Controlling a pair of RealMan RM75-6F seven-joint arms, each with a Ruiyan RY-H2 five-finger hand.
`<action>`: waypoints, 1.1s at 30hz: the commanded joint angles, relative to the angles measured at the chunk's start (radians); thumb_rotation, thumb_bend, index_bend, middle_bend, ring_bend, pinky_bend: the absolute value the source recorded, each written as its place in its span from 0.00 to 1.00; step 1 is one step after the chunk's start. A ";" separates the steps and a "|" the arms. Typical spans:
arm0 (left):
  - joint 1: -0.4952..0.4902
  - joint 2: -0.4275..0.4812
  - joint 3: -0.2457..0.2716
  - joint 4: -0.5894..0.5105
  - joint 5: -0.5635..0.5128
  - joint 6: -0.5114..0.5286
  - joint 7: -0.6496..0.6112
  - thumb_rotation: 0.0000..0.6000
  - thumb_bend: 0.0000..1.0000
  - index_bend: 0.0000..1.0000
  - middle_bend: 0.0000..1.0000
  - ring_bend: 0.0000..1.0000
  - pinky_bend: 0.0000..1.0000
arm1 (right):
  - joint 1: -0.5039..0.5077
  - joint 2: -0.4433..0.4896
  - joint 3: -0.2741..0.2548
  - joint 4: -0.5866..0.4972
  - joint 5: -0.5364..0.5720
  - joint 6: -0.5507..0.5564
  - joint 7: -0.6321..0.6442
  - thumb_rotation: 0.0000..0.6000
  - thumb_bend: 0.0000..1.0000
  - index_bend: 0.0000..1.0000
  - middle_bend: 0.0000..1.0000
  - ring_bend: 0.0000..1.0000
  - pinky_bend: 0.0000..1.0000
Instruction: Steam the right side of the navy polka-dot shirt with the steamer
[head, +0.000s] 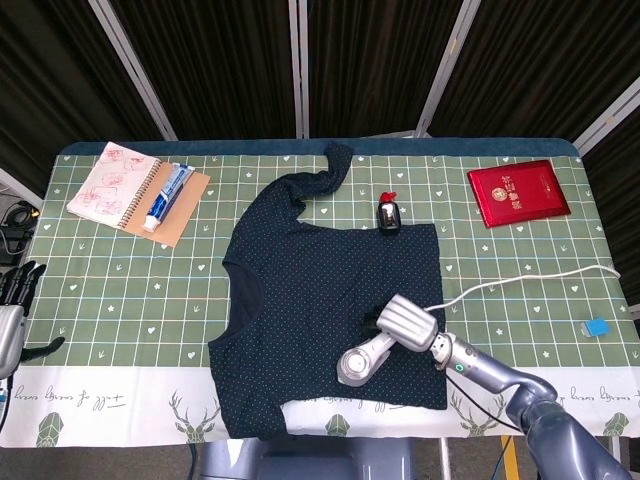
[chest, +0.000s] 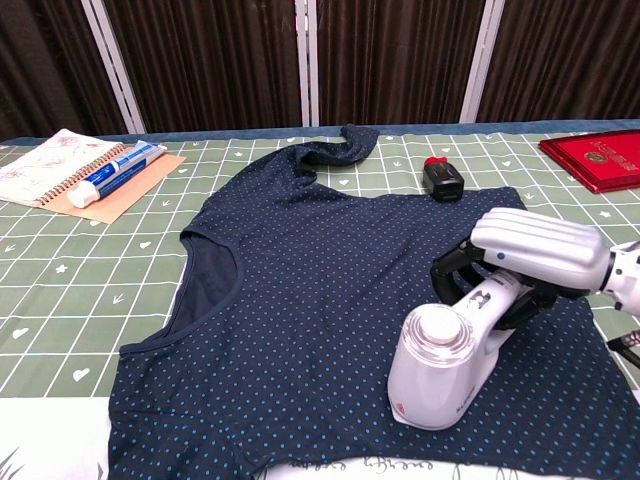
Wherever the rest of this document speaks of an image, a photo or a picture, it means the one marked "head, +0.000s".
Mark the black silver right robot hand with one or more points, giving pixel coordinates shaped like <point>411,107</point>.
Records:
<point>407,322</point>

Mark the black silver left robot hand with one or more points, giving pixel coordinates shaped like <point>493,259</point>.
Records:
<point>11,335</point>

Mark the white handheld steam iron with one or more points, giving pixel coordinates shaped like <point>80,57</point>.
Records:
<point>360,362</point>

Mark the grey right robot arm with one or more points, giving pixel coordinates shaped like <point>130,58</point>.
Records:
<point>505,380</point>

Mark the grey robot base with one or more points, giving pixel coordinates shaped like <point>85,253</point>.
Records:
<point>310,462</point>

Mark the small dark bottle red cap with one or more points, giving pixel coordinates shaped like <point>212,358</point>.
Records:
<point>388,217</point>

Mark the dark blue dotted shirt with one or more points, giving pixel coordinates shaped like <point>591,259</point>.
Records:
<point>300,280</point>

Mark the green checked tablecloth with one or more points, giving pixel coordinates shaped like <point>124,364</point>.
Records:
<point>125,280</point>

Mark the grey table leg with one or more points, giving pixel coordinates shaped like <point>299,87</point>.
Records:
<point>445,460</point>

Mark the red certificate book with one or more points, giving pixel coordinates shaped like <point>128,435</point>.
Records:
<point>520,195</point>

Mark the spiral notebook with red drawings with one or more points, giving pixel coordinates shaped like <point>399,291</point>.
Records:
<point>110,182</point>

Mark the small blue eraser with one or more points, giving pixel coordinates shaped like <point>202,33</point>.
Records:
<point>597,327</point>

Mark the blue white toothpaste tube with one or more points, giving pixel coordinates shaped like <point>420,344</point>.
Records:
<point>162,200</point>

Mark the teal table pad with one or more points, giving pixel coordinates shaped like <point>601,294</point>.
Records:
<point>250,146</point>

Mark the dark pleated partition panel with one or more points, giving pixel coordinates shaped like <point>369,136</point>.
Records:
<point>370,65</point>
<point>215,65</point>
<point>540,65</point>
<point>617,200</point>
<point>50,75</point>

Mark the white partition frame post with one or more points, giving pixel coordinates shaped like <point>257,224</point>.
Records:
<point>300,70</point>
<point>445,70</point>
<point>605,120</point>
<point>20,187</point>
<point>135,70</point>

